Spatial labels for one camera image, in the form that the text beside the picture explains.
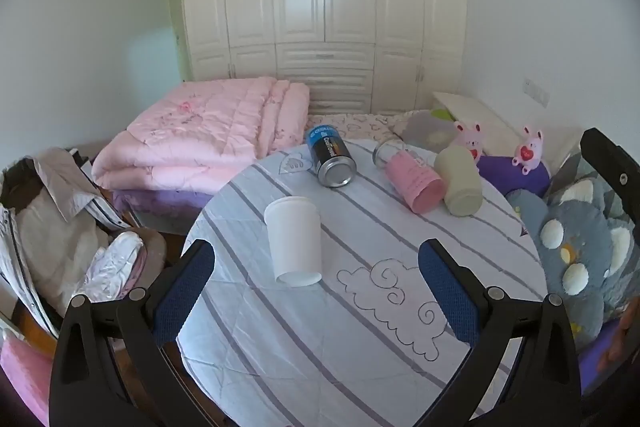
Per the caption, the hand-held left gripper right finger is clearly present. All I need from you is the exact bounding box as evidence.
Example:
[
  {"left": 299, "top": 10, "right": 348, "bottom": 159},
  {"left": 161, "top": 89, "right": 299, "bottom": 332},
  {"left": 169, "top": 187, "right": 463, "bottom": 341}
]
[{"left": 417, "top": 238, "right": 584, "bottom": 427}]

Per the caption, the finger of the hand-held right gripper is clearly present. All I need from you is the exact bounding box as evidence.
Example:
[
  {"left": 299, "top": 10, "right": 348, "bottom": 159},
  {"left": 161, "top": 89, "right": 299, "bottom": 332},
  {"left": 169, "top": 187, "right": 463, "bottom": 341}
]
[{"left": 581, "top": 127, "right": 640, "bottom": 229}]

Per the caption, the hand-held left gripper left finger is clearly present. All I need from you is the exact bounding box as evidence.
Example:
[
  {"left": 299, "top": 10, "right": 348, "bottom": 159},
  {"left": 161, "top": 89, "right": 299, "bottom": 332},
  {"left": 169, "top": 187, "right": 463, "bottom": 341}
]
[{"left": 49, "top": 239, "right": 216, "bottom": 427}]

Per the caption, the white cup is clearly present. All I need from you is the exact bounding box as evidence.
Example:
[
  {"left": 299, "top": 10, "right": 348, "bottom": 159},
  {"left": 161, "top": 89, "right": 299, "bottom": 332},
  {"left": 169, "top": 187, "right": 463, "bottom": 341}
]
[{"left": 263, "top": 195, "right": 324, "bottom": 287}]

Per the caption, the pale green cup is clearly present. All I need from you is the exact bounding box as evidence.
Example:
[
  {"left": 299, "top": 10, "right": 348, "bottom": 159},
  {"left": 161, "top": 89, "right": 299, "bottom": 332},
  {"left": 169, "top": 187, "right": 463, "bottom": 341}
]
[{"left": 433, "top": 144, "right": 484, "bottom": 217}]

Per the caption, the pink sleeved glass cup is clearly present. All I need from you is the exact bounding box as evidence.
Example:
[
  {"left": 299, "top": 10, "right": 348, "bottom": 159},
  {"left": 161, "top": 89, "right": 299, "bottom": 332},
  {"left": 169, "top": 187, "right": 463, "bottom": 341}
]
[{"left": 372, "top": 139, "right": 448, "bottom": 214}]

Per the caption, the silver white padded garment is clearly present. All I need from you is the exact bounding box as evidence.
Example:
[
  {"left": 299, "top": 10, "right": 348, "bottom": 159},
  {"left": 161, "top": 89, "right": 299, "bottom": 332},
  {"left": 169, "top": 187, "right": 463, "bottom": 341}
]
[{"left": 81, "top": 230, "right": 146, "bottom": 304}]

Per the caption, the grey-blue plush cushion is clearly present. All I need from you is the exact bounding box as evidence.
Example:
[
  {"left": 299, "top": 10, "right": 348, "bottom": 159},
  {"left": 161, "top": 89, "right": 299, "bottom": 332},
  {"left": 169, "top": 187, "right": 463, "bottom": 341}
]
[{"left": 504, "top": 176, "right": 637, "bottom": 354}]

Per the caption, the purple bed sheet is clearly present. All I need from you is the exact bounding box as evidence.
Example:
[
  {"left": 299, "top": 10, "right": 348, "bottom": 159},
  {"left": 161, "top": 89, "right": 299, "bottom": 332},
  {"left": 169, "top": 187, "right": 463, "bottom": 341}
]
[{"left": 111, "top": 187, "right": 217, "bottom": 235}]

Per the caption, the pink bunny plush toy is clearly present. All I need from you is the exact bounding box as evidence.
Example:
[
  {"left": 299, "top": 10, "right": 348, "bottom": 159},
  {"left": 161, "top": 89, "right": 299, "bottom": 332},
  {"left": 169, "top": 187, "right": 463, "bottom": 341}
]
[
  {"left": 453, "top": 121, "right": 485, "bottom": 160},
  {"left": 510, "top": 125, "right": 545, "bottom": 177}
]

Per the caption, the purple pillow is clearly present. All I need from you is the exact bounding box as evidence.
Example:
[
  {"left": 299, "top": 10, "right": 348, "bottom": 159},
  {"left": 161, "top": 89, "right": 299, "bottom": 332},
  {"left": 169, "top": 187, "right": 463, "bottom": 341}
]
[{"left": 476, "top": 154, "right": 552, "bottom": 198}]

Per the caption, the striped white tablecloth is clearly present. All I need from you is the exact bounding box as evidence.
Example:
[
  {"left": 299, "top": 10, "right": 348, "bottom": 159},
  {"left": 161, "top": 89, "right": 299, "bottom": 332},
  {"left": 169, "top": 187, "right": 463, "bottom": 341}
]
[{"left": 176, "top": 138, "right": 549, "bottom": 427}]

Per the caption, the white headboard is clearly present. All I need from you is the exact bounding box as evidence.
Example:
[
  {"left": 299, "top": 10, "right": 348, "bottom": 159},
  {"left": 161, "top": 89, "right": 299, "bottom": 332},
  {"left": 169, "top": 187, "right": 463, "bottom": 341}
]
[{"left": 432, "top": 91, "right": 585, "bottom": 168}]

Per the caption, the beige jacket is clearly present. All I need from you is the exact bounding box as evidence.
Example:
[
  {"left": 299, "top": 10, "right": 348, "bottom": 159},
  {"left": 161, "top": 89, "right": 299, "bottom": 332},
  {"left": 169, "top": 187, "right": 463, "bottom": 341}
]
[{"left": 0, "top": 146, "right": 132, "bottom": 339}]

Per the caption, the pink folded quilt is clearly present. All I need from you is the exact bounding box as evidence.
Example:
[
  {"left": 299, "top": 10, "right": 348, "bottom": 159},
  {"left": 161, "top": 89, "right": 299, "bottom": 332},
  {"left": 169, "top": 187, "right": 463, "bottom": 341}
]
[{"left": 91, "top": 76, "right": 311, "bottom": 196}]

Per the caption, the grey and green pillow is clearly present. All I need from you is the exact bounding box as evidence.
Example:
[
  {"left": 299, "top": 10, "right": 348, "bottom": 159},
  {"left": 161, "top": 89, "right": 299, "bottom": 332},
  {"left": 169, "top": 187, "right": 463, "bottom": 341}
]
[{"left": 389, "top": 109, "right": 459, "bottom": 154}]

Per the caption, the blue and black can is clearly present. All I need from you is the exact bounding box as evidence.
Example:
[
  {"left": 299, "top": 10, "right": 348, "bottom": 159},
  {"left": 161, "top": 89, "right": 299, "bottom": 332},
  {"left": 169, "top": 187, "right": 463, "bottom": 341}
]
[{"left": 304, "top": 124, "right": 357, "bottom": 189}]

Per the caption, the pink cloth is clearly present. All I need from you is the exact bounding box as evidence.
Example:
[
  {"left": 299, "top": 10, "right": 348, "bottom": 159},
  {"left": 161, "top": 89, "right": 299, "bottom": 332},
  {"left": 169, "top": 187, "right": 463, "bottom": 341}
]
[{"left": 0, "top": 336, "right": 57, "bottom": 419}]

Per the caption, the heart patterned bed sheet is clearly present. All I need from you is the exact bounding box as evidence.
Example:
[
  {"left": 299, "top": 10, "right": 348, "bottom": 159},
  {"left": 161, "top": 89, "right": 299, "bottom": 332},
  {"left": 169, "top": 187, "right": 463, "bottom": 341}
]
[{"left": 304, "top": 111, "right": 402, "bottom": 142}]

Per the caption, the cream white wardrobe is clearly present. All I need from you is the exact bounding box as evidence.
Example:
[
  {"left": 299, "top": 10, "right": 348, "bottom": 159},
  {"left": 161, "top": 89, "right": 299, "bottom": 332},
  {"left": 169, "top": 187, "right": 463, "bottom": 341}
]
[{"left": 179, "top": 0, "right": 469, "bottom": 116}]

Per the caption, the wall socket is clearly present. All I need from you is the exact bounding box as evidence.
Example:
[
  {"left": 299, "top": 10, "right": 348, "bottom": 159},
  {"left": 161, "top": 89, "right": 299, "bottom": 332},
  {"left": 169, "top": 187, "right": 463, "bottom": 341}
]
[{"left": 522, "top": 77, "right": 551, "bottom": 106}]

